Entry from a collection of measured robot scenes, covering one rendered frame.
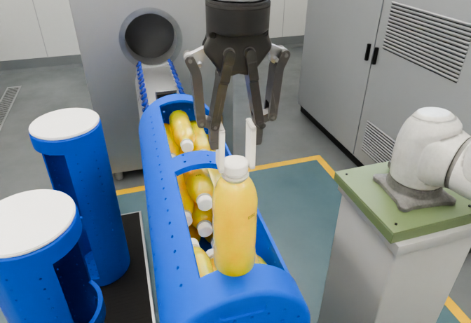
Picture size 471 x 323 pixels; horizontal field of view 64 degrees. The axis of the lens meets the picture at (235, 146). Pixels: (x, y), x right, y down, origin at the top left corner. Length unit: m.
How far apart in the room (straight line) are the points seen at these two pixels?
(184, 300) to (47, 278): 0.58
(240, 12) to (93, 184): 1.41
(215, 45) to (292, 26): 5.82
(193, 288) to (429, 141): 0.74
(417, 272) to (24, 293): 1.15
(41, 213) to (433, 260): 1.18
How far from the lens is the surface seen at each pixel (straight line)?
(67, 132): 1.64
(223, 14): 0.43
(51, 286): 1.24
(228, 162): 0.54
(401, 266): 1.26
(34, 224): 1.21
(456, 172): 1.13
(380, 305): 1.37
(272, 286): 0.70
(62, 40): 5.73
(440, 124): 1.13
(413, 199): 1.23
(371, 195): 1.24
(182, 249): 0.78
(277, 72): 0.49
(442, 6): 2.42
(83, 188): 1.74
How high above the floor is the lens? 1.77
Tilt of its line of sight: 32 degrees down
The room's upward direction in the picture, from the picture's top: straight up
